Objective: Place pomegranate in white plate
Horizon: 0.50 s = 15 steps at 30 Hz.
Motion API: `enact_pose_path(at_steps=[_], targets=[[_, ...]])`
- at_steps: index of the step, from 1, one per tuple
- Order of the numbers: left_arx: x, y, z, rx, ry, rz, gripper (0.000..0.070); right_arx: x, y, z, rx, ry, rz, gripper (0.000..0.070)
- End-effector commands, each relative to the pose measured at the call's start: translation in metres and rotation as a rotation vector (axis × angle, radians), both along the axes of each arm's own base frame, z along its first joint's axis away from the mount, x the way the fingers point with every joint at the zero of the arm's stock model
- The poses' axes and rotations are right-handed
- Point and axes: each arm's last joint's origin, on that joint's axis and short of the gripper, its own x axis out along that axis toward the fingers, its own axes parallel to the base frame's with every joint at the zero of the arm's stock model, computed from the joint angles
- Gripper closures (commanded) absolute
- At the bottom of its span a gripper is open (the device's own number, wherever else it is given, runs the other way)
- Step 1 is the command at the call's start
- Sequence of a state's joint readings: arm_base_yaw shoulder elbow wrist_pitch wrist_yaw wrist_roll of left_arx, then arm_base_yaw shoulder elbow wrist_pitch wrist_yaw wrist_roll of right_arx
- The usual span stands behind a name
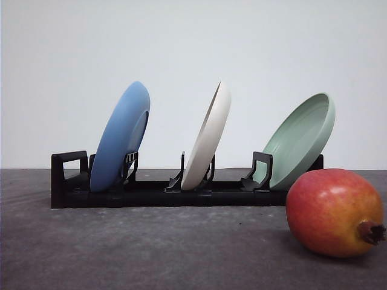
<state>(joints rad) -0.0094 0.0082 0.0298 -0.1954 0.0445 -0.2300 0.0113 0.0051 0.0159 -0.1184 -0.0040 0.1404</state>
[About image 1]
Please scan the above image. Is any black plate rack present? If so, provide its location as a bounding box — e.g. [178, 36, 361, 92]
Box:
[51, 150, 324, 208]

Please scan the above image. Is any green plate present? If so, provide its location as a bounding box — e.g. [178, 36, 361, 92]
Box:
[253, 92, 335, 189]

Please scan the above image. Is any red yellow pomegranate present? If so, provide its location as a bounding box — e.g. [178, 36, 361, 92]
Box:
[285, 169, 386, 258]

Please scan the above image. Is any white plate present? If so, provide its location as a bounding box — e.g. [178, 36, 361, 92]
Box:
[181, 82, 232, 190]

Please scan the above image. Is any blue plate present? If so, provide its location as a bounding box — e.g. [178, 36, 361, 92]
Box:
[90, 81, 151, 193]

